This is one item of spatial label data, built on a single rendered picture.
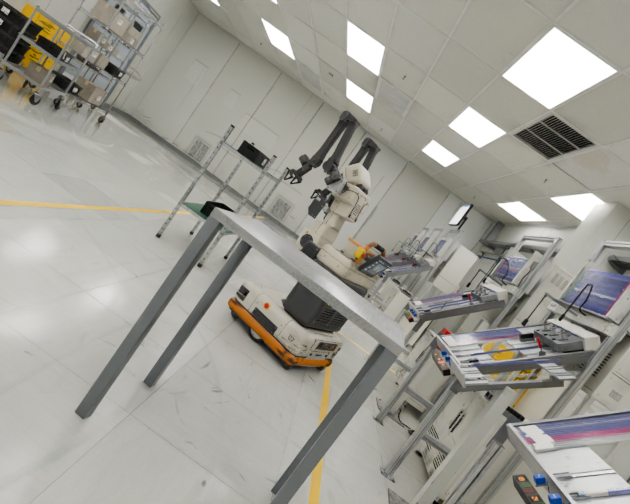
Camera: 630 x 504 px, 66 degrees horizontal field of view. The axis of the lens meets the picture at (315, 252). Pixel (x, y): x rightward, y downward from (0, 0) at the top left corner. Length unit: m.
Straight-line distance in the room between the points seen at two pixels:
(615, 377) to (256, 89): 10.26
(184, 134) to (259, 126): 1.80
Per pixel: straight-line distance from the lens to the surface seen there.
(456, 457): 2.60
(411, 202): 11.54
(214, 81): 12.29
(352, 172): 3.44
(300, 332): 3.12
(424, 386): 4.36
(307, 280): 1.42
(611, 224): 6.54
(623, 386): 3.13
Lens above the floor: 0.99
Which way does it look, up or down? 5 degrees down
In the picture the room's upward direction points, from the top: 36 degrees clockwise
